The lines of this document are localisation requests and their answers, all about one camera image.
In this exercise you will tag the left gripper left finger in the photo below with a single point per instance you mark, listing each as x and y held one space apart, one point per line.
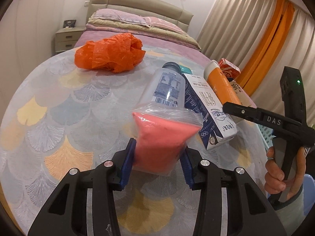
64 212

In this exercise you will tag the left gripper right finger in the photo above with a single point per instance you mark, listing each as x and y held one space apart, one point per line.
248 210

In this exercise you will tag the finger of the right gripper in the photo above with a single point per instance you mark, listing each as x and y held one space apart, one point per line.
240 111

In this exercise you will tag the brown paper bag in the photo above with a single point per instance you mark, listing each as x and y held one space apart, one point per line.
242 95

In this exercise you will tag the white blue milk carton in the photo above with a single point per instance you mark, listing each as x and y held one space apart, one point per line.
218 127

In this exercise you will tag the red cigarette box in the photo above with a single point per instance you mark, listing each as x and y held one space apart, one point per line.
229 69

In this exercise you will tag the orange white tube bottle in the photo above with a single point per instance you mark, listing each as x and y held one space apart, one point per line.
219 83

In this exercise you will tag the clear plastic bottle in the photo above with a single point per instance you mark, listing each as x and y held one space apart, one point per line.
166 87

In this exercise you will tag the pink powder plastic bag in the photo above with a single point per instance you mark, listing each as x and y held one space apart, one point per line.
162 133

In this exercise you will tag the orange plastic bag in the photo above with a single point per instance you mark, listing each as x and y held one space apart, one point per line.
117 54

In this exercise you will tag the person's right hand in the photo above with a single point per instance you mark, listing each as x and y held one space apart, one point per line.
274 178

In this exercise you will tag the light blue plastic basket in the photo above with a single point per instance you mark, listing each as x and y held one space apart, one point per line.
266 135

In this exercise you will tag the teal small box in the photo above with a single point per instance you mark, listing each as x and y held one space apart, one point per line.
185 70

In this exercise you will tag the patterned round table cloth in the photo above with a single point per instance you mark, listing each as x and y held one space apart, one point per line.
63 117

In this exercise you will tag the beige curtain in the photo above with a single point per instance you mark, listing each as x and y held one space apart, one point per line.
233 31

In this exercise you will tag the orange curtain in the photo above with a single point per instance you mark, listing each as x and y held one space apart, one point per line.
268 48

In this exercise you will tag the bed with purple blanket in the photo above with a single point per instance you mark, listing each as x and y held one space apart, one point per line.
181 44

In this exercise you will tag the pink pillow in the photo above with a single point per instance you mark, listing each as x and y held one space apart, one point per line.
163 24

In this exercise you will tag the beige padded headboard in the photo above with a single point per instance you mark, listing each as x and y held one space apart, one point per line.
145 8

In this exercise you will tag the beige nightstand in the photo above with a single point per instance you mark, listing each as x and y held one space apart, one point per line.
66 38

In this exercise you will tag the white wardrobe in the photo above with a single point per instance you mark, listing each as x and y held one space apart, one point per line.
28 30

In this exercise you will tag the purple pillow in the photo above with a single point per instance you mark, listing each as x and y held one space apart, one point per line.
119 16

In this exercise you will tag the small picture frame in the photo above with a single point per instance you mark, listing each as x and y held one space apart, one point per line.
69 23

